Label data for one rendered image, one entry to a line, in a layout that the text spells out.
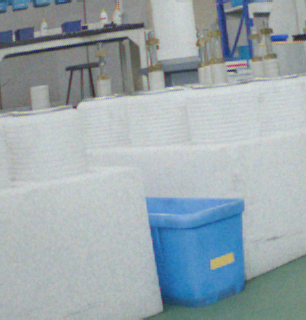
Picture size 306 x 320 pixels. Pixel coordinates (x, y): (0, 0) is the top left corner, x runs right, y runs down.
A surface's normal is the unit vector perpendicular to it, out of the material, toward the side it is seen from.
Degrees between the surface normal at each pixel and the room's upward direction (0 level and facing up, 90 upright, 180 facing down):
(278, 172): 90
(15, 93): 90
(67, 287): 90
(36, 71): 90
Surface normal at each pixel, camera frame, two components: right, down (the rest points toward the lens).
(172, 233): -0.65, 0.15
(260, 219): 0.74, -0.05
